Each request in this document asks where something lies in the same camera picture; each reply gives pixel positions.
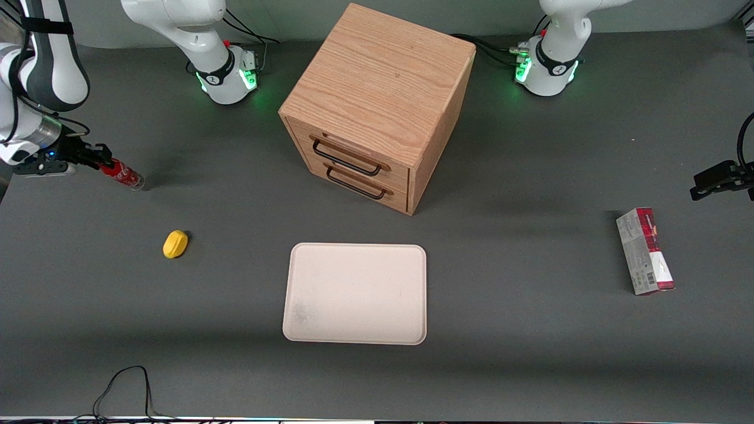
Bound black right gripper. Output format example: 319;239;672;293
52;137;114;171

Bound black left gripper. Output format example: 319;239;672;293
690;160;754;202

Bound red coke bottle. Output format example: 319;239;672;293
99;158;144;191

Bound white rectangular tray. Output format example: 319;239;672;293
282;243;427;346

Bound red and grey carton box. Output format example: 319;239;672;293
616;207;676;296

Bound small yellow oval toy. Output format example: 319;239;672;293
163;230;189;260

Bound wooden drawer cabinet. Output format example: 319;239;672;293
278;2;477;216

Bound wooden drawer front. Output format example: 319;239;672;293
295;141;411;213
287;120;411;190

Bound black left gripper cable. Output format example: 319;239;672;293
737;112;754;172

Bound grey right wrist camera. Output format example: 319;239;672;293
13;160;78;178

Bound black right arm base cables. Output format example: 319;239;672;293
223;8;281;72

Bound black arm base cables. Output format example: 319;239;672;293
450;33;529;67
223;8;281;72

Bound black cable loop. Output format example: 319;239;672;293
92;365;177;423

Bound black drawer handle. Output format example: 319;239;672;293
310;137;384;177
325;165;390;201

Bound black left arm base cables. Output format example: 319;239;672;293
450;33;529;67

